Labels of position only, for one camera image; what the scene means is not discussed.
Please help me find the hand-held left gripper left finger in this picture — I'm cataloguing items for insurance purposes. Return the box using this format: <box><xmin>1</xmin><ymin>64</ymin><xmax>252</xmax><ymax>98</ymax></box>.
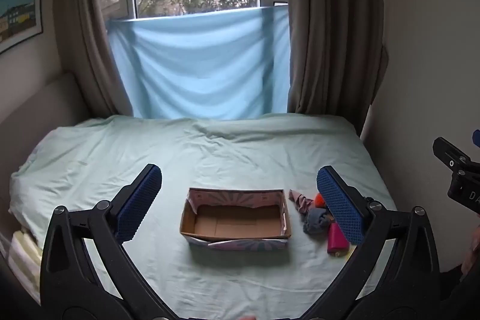
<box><xmin>39</xmin><ymin>163</ymin><xmax>164</xmax><ymax>306</ymax></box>

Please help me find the beige padded headboard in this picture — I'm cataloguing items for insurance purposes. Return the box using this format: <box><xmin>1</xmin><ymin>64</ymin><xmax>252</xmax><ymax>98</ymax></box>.
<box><xmin>0</xmin><ymin>70</ymin><xmax>91</xmax><ymax>228</ymax></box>

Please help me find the framed wall picture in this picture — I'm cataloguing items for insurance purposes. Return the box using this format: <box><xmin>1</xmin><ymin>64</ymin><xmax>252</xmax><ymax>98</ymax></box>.
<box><xmin>0</xmin><ymin>0</ymin><xmax>43</xmax><ymax>55</ymax></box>

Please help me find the stack of folded cloths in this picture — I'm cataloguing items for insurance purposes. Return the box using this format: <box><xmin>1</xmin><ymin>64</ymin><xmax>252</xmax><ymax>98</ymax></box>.
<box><xmin>7</xmin><ymin>226</ymin><xmax>44</xmax><ymax>306</ymax></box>

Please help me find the person's right forearm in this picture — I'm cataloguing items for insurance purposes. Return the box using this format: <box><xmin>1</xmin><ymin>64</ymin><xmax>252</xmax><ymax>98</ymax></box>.
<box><xmin>461</xmin><ymin>226</ymin><xmax>480</xmax><ymax>276</ymax></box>

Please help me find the grey-blue sock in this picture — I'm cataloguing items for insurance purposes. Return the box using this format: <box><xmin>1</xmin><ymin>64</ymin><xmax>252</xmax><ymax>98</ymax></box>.
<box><xmin>302</xmin><ymin>208</ymin><xmax>335</xmax><ymax>235</ymax></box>

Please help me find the dusty pink sock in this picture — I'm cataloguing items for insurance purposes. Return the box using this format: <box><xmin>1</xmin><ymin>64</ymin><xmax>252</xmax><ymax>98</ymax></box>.
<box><xmin>287</xmin><ymin>189</ymin><xmax>314</xmax><ymax>220</ymax></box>

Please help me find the light blue hanging cloth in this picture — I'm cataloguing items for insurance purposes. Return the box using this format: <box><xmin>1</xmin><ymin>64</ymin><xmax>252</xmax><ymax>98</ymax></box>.
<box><xmin>107</xmin><ymin>5</ymin><xmax>292</xmax><ymax>120</ymax></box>

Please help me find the brown left-side curtain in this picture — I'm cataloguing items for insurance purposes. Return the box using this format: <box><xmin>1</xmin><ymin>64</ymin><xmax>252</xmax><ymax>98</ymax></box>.
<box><xmin>52</xmin><ymin>0</ymin><xmax>136</xmax><ymax>118</ymax></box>

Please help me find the patterned cardboard box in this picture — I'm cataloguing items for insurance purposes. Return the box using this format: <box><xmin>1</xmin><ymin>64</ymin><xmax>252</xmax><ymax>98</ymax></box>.
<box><xmin>179</xmin><ymin>187</ymin><xmax>293</xmax><ymax>253</ymax></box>

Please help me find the brown right-side curtain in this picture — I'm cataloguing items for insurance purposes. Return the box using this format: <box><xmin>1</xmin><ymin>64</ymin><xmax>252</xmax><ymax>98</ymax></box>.
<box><xmin>284</xmin><ymin>0</ymin><xmax>388</xmax><ymax>138</ymax></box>

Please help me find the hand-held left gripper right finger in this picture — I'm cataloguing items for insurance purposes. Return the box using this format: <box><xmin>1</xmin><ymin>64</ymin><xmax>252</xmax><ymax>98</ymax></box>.
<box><xmin>300</xmin><ymin>165</ymin><xmax>442</xmax><ymax>306</ymax></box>

